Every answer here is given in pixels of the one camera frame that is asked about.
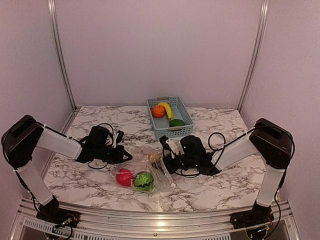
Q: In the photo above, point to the yellow fake bananas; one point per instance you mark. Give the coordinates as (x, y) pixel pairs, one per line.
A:
(168, 110)

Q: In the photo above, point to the small orange green fake fruit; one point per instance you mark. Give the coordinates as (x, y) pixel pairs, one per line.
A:
(155, 156)

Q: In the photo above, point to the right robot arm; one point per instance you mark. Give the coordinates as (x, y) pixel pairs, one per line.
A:
(274, 144)

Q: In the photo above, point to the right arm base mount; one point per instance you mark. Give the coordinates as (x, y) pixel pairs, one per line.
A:
(255, 216)

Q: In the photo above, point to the red fake fruit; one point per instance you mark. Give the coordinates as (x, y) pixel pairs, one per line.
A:
(124, 177)

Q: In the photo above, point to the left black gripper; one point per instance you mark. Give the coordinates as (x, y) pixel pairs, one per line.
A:
(119, 150)

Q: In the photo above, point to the left aluminium corner post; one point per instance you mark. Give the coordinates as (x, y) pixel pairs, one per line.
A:
(60, 55)

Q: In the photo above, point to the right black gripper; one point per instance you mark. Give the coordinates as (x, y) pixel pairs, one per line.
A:
(168, 161)

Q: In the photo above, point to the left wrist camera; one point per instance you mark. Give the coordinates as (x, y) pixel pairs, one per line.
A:
(117, 138)

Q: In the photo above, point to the clear zip top bag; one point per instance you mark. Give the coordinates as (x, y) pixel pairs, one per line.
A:
(140, 163)

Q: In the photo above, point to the right aluminium corner post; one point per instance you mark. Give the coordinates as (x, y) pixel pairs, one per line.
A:
(261, 28)

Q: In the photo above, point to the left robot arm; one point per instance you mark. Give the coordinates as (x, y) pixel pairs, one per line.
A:
(19, 142)

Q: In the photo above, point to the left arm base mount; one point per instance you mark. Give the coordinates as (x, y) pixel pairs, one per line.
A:
(54, 214)

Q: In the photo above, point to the aluminium front rail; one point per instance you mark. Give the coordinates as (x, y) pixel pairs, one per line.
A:
(107, 224)

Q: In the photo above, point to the light blue plastic basket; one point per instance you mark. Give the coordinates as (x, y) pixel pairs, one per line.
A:
(161, 127)

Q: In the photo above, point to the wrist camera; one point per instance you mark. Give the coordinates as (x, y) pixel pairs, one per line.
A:
(170, 145)
(117, 138)

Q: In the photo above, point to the aluminium corner post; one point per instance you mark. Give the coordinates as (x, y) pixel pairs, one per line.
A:
(261, 28)
(60, 55)

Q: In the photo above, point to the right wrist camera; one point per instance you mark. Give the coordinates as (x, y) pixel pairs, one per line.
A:
(170, 145)

